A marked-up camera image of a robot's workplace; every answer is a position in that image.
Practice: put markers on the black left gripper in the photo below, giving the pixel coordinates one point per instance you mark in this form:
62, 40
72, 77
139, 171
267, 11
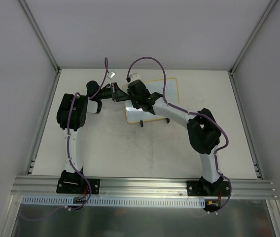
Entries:
114, 92

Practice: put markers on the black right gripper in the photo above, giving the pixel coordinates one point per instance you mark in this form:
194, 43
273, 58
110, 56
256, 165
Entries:
132, 99

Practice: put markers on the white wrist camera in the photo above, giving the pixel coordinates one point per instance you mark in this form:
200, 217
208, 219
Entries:
111, 74
132, 77

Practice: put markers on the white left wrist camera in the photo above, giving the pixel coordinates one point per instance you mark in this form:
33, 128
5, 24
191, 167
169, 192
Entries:
111, 74

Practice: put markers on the yellow framed whiteboard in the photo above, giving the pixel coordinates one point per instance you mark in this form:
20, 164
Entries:
138, 115

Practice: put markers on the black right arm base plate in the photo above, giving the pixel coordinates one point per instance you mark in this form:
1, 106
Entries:
197, 188

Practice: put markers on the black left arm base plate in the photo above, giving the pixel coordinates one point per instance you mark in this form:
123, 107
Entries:
77, 185

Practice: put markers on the white slotted cable duct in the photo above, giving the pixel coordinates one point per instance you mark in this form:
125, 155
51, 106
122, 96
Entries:
117, 201

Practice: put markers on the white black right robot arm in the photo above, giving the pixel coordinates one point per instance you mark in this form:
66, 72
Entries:
203, 133

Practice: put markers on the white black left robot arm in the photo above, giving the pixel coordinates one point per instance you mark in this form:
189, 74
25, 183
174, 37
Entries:
71, 116

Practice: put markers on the black whiteboard stand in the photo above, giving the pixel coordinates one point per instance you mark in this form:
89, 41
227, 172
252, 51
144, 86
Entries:
142, 122

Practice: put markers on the aluminium mounting rail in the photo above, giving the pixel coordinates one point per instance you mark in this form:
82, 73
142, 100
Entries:
147, 187

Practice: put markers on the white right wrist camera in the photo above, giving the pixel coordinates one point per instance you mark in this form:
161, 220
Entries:
132, 77

